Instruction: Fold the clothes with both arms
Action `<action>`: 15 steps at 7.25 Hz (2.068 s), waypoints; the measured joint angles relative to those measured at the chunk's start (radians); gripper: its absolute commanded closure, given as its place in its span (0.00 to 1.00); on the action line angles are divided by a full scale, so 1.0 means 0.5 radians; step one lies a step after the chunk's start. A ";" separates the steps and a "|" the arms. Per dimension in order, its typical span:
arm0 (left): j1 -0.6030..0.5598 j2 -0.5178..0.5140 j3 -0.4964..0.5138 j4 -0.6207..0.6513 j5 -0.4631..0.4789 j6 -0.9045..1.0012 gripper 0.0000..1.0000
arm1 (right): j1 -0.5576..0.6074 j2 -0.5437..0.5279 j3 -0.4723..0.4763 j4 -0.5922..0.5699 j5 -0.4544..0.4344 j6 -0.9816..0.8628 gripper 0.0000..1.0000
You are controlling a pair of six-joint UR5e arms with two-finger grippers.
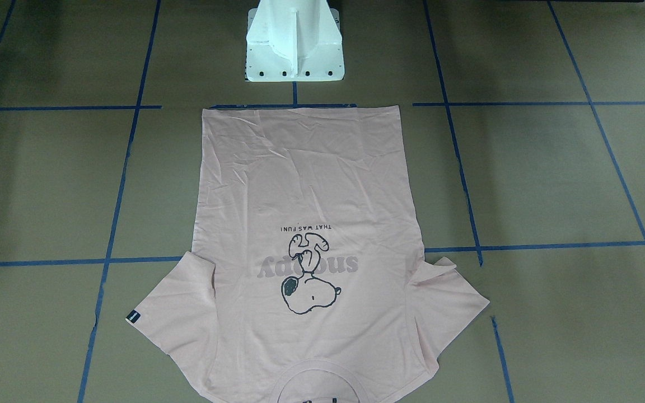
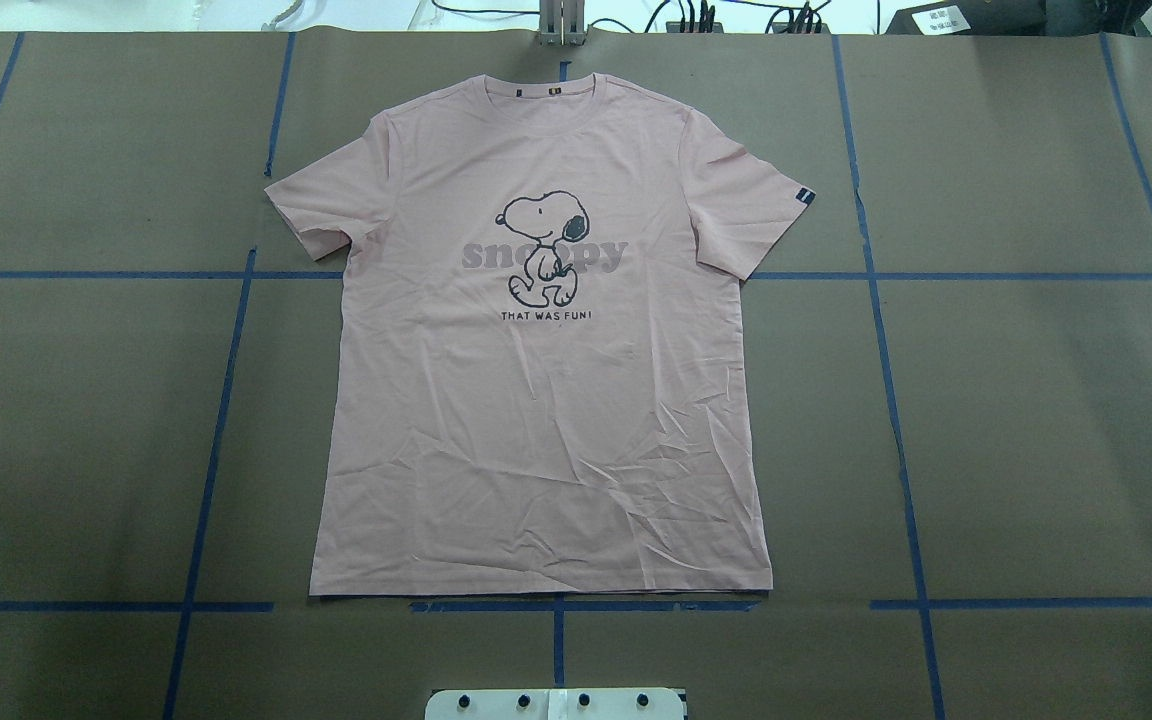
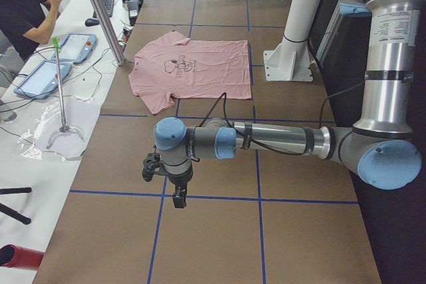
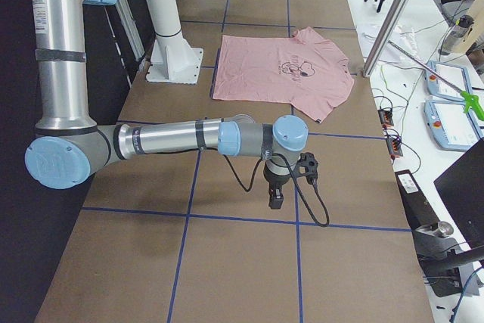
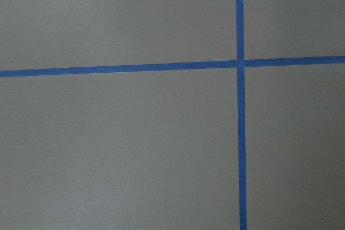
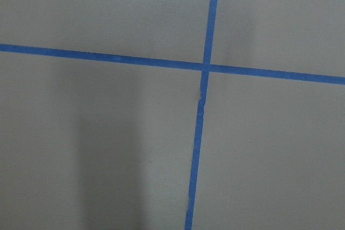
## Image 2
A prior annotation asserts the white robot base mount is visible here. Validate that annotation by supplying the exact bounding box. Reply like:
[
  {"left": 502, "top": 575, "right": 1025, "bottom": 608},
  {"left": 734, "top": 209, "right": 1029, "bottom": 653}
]
[{"left": 424, "top": 687, "right": 690, "bottom": 719}]

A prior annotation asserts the black box with label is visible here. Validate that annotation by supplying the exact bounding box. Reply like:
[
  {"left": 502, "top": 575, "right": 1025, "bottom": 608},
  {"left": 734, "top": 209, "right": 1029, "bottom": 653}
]
[{"left": 882, "top": 1, "right": 1047, "bottom": 37}]

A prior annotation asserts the pink Snoopy t-shirt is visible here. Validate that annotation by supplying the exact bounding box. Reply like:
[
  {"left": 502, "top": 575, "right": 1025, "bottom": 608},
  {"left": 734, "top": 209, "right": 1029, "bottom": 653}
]
[{"left": 266, "top": 74, "right": 814, "bottom": 597}]

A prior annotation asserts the aluminium frame post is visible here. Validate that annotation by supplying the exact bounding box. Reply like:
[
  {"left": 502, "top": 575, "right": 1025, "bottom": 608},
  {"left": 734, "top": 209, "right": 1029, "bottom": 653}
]
[{"left": 538, "top": 0, "right": 588, "bottom": 47}]

